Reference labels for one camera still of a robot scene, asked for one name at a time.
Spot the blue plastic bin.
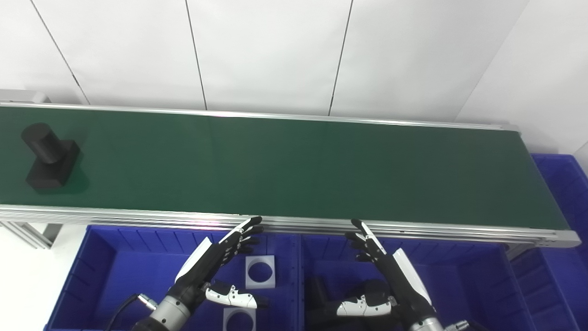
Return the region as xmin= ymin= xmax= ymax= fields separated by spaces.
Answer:
xmin=44 ymin=224 xmax=302 ymax=331
xmin=299 ymin=233 xmax=539 ymax=331
xmin=509 ymin=153 xmax=588 ymax=331

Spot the green conveyor belt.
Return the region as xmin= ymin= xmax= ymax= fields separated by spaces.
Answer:
xmin=0 ymin=106 xmax=571 ymax=231
xmin=0 ymin=102 xmax=582 ymax=249

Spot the aluminium conveyor leg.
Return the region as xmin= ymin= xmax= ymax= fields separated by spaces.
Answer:
xmin=0 ymin=222 xmax=63 ymax=250

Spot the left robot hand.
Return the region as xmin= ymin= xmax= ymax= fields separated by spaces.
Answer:
xmin=170 ymin=217 xmax=270 ymax=309

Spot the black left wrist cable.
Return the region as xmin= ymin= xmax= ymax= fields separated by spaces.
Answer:
xmin=104 ymin=293 xmax=159 ymax=331

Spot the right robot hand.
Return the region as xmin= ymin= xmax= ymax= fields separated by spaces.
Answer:
xmin=336 ymin=218 xmax=438 ymax=325

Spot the black cylinder-on-block part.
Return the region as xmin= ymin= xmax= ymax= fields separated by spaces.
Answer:
xmin=21 ymin=122 xmax=81 ymax=191

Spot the grey plate with hole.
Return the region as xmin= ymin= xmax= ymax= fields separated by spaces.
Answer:
xmin=223 ymin=307 xmax=256 ymax=331
xmin=245 ymin=255 xmax=276 ymax=290

